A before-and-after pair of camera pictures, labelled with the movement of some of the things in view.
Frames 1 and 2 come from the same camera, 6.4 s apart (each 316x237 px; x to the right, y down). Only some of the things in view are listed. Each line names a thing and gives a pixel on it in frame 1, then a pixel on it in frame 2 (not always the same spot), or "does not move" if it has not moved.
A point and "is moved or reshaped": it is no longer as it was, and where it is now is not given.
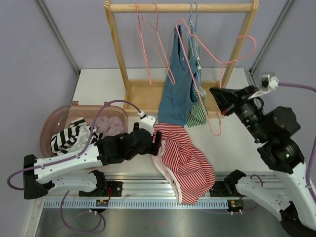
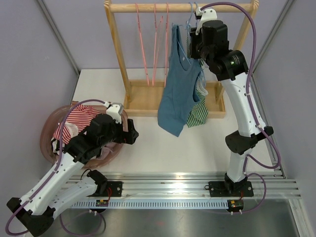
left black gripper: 150,149 → 126,137
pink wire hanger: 144,20 is moved or reshaped
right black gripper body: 247,111 → 196,41
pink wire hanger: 221,70 → 166,41
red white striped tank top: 187,170 → 81,116
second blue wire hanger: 197,14 does not move
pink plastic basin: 63,116 does not move
